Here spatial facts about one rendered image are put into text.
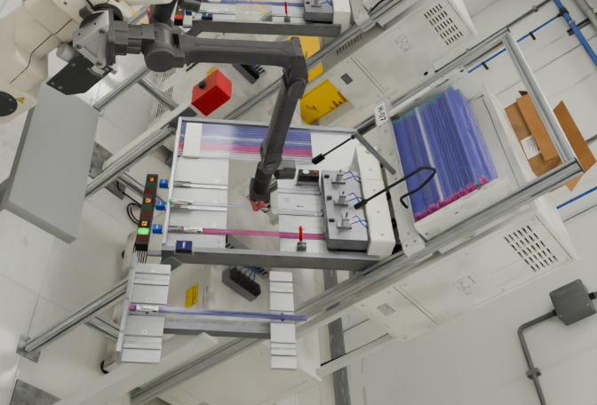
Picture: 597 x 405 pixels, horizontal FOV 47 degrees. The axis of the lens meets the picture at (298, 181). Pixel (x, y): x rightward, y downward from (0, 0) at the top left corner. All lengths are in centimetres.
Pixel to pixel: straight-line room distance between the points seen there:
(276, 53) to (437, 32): 177
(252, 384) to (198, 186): 86
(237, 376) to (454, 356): 142
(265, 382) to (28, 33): 162
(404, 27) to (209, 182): 142
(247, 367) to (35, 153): 115
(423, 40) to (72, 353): 214
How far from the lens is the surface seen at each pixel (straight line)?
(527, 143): 271
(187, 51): 180
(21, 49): 202
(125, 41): 176
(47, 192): 224
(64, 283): 297
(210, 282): 255
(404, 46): 353
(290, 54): 185
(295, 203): 245
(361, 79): 360
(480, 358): 377
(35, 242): 298
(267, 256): 226
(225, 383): 288
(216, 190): 247
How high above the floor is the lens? 205
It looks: 24 degrees down
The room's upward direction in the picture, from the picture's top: 58 degrees clockwise
